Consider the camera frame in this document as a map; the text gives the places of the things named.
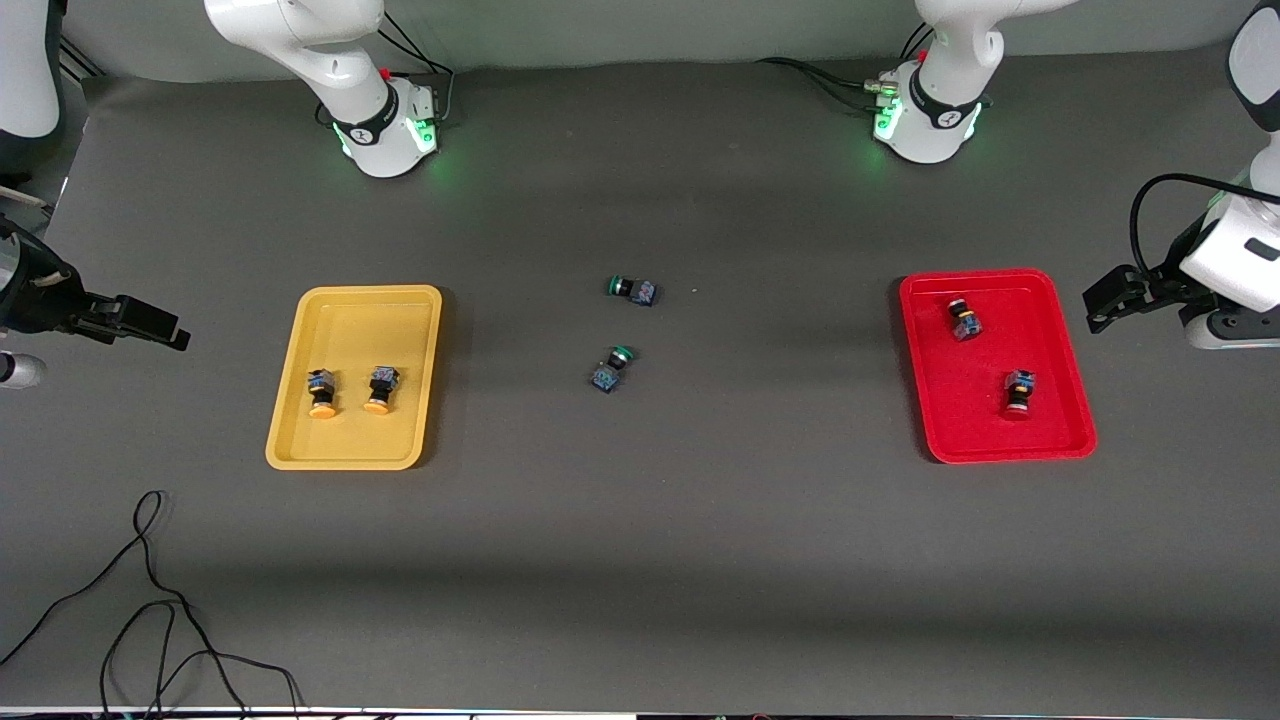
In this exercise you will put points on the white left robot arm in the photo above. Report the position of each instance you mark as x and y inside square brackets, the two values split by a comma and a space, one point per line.
[950, 110]

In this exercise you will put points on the yellow mushroom push button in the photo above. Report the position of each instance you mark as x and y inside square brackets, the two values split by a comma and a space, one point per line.
[321, 385]
[381, 382]

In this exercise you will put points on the red plastic tray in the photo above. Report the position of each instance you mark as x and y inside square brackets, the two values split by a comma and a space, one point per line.
[990, 430]

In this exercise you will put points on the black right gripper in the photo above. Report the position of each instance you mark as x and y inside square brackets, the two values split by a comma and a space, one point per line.
[45, 300]

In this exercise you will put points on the yellow plastic tray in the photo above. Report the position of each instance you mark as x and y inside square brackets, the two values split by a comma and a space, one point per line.
[350, 330]

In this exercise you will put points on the dark grey table mat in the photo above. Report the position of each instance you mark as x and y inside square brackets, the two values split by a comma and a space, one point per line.
[640, 560]

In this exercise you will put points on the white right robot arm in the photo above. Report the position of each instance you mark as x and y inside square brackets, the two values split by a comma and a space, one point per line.
[350, 60]

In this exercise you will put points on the black and white floor stand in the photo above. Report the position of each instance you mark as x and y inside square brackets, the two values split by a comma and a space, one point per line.
[25, 197]

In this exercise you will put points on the red mushroom push button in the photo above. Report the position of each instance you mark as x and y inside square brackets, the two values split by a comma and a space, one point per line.
[1020, 385]
[966, 322]

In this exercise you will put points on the green mushroom push button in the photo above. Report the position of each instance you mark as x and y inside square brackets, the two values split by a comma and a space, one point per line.
[605, 378]
[640, 293]

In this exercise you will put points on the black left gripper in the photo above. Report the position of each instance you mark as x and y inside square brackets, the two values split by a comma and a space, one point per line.
[1160, 285]

